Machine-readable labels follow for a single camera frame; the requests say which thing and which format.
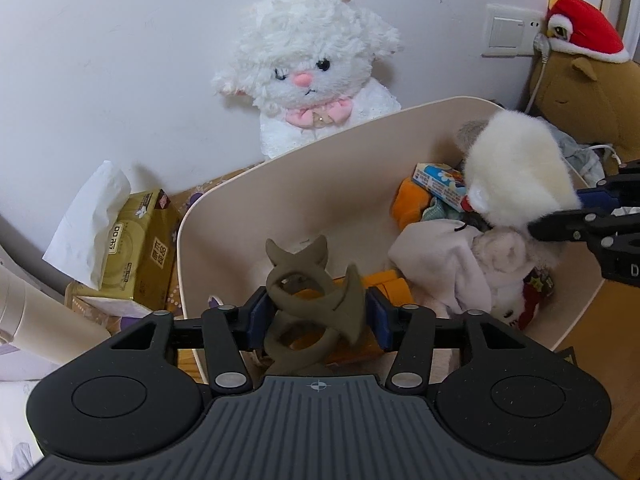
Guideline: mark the white wall switch socket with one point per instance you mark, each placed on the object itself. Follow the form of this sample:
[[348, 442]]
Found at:
[[510, 31]]

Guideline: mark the beige plastic storage bin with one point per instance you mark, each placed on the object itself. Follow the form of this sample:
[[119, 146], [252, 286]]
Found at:
[[340, 187]]

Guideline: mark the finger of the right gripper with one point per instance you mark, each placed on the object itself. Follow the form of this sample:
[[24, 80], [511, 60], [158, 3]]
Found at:
[[618, 191], [592, 225]]

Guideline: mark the blue colourful small carton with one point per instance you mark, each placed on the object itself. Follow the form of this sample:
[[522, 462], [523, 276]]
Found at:
[[444, 182]]

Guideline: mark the pink beige cloth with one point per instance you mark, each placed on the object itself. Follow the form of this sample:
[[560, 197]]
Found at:
[[465, 269]]

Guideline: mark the orange plastic bottle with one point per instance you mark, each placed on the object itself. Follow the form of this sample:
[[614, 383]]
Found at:
[[308, 296]]

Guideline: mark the white fluffy plush item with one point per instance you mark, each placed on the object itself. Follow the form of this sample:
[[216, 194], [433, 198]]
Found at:
[[513, 170]]

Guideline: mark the gold tissue box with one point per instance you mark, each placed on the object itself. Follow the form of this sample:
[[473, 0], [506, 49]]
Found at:
[[118, 247]]

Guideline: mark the orange knitted item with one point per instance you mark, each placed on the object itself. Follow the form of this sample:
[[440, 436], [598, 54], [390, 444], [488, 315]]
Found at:
[[409, 203]]

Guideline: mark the white lamb plush toy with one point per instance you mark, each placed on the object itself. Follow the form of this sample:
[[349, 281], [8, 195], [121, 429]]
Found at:
[[307, 66]]

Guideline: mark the brown capybara plush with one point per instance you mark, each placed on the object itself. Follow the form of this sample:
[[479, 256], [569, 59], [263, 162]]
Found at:
[[594, 102]]

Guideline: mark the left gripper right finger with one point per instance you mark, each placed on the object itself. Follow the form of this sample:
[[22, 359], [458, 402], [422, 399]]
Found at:
[[409, 333]]

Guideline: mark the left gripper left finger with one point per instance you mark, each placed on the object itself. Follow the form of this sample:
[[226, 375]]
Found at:
[[228, 332]]

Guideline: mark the red plush hat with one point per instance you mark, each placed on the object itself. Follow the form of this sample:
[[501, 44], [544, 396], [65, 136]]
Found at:
[[576, 27]]

